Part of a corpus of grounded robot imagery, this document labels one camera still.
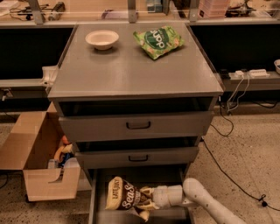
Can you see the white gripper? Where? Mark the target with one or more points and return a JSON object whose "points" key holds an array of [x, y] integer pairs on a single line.
{"points": [[160, 197]]}

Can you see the brown chip bag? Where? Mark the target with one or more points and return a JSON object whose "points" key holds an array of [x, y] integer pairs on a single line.
{"points": [[123, 196]]}

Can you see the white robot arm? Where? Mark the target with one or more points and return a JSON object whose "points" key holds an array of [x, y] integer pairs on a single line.
{"points": [[190, 194]]}

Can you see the grey bottom drawer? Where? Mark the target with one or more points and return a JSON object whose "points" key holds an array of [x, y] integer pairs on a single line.
{"points": [[163, 175]]}

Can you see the grey drawer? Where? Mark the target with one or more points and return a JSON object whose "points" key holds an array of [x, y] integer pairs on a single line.
{"points": [[163, 175], [88, 121], [137, 152]]}

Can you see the grey middle drawer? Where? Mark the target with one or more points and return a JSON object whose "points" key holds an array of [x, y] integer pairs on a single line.
{"points": [[137, 152]]}

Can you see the grey top drawer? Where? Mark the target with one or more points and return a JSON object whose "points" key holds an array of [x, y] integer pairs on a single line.
{"points": [[88, 121]]}

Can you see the grey drawer cabinet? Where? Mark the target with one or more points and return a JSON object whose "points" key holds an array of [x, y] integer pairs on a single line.
{"points": [[126, 72]]}

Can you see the green chip bag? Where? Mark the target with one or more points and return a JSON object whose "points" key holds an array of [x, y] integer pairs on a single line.
{"points": [[159, 42]]}

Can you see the items inside cardboard box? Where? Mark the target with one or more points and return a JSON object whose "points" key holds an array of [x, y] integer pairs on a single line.
{"points": [[62, 154]]}

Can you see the cardboard box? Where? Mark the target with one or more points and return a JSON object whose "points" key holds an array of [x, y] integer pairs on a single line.
{"points": [[30, 148]]}

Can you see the white plug adapter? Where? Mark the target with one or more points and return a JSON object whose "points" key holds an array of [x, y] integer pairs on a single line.
{"points": [[239, 73]]}

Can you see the white bowl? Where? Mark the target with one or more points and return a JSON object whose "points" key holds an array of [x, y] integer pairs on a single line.
{"points": [[102, 39]]}

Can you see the white power strip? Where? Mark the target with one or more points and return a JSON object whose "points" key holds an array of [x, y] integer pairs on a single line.
{"points": [[255, 73]]}

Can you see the pink stacked trays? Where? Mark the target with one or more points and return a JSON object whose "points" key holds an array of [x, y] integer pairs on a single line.
{"points": [[213, 8]]}

